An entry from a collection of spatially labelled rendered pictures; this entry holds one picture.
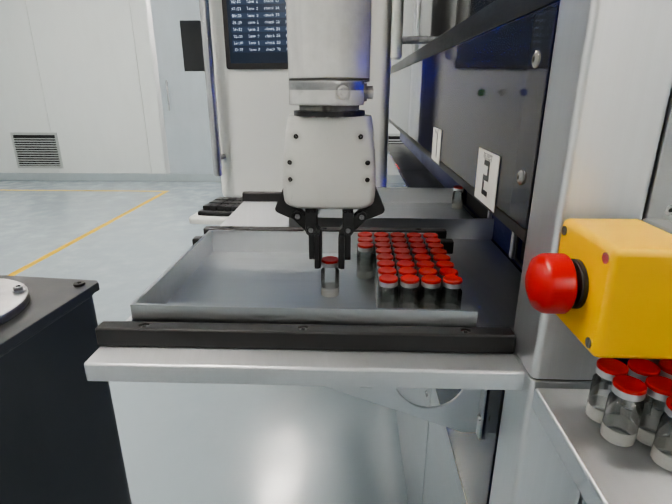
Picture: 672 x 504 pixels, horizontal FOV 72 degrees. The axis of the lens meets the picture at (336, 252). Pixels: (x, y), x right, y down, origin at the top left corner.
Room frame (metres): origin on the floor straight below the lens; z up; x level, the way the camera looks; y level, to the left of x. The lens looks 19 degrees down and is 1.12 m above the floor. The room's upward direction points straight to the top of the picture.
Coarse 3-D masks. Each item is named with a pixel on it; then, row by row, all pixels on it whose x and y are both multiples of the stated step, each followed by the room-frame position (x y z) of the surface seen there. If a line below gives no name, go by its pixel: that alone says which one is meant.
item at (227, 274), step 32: (192, 256) 0.58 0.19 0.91; (224, 256) 0.65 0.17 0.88; (256, 256) 0.65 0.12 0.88; (288, 256) 0.65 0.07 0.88; (352, 256) 0.65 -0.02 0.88; (160, 288) 0.48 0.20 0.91; (192, 288) 0.53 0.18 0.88; (224, 288) 0.53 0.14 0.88; (256, 288) 0.53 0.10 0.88; (288, 288) 0.53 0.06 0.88; (320, 288) 0.53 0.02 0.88; (352, 288) 0.53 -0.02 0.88; (160, 320) 0.41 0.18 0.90; (192, 320) 0.41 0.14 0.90; (224, 320) 0.41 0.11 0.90; (256, 320) 0.41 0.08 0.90; (288, 320) 0.41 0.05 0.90; (320, 320) 0.41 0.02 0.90; (352, 320) 0.41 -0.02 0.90; (384, 320) 0.40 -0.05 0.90; (416, 320) 0.40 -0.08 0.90; (448, 320) 0.40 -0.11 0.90
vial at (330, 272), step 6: (324, 264) 0.51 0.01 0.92; (330, 264) 0.50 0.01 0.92; (336, 264) 0.51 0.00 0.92; (324, 270) 0.51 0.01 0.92; (330, 270) 0.50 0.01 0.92; (336, 270) 0.51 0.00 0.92; (324, 276) 0.50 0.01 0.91; (330, 276) 0.50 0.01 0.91; (336, 276) 0.50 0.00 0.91; (324, 282) 0.50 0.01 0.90; (330, 282) 0.50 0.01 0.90; (336, 282) 0.50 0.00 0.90; (324, 288) 0.50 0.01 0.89; (330, 288) 0.50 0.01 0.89; (336, 288) 0.50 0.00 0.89; (324, 294) 0.50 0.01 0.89; (330, 294) 0.50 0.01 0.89; (336, 294) 0.51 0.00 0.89
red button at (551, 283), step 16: (544, 256) 0.28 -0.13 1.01; (560, 256) 0.28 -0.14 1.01; (528, 272) 0.29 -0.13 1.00; (544, 272) 0.27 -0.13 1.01; (560, 272) 0.27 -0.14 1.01; (528, 288) 0.29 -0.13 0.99; (544, 288) 0.27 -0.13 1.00; (560, 288) 0.26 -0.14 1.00; (576, 288) 0.26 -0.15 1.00; (544, 304) 0.27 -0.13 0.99; (560, 304) 0.26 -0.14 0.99
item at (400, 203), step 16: (384, 192) 1.00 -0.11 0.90; (400, 192) 1.00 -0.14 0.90; (416, 192) 1.00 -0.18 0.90; (432, 192) 1.00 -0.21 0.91; (448, 192) 1.00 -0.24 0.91; (384, 208) 0.95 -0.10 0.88; (400, 208) 0.95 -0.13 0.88; (416, 208) 0.95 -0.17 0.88; (432, 208) 0.95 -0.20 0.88; (448, 208) 0.95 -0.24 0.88; (320, 224) 0.75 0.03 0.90; (336, 224) 0.75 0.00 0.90; (368, 224) 0.75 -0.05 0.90; (384, 224) 0.75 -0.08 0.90; (400, 224) 0.74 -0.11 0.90; (416, 224) 0.74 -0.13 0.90; (432, 224) 0.74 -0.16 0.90; (448, 224) 0.74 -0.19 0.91; (464, 224) 0.74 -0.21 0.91; (480, 224) 0.74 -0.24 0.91
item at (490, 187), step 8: (480, 152) 0.56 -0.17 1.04; (488, 152) 0.53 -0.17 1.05; (480, 160) 0.56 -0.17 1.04; (488, 160) 0.53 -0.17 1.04; (496, 160) 0.50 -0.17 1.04; (480, 168) 0.56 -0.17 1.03; (496, 168) 0.50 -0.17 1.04; (480, 176) 0.55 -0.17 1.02; (496, 176) 0.49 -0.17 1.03; (480, 184) 0.55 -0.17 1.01; (488, 184) 0.52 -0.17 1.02; (496, 184) 0.49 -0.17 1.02; (480, 192) 0.55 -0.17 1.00; (488, 192) 0.51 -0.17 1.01; (496, 192) 0.49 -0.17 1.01; (480, 200) 0.54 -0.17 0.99; (488, 200) 0.51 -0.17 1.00
